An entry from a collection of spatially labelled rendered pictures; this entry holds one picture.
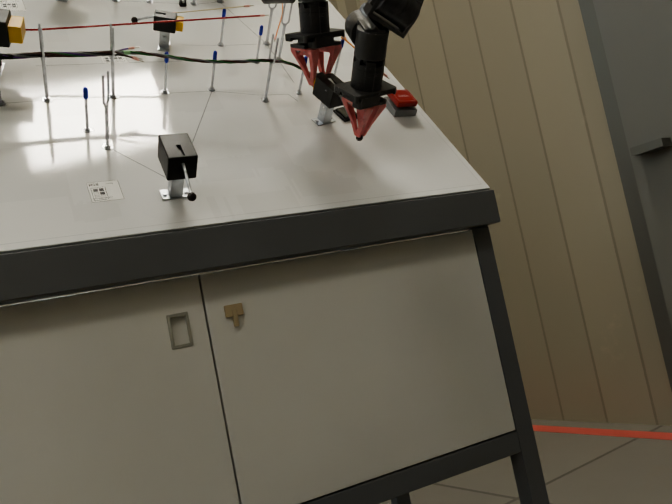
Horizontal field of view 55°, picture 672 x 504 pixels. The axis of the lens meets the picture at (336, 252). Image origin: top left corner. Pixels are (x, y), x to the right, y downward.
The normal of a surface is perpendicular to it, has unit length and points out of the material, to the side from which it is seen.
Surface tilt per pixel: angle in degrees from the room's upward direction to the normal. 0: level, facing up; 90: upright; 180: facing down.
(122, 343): 90
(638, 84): 90
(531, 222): 90
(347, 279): 90
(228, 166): 53
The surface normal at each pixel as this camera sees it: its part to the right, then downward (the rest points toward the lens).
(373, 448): 0.41, -0.15
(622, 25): -0.82, 0.12
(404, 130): 0.22, -0.71
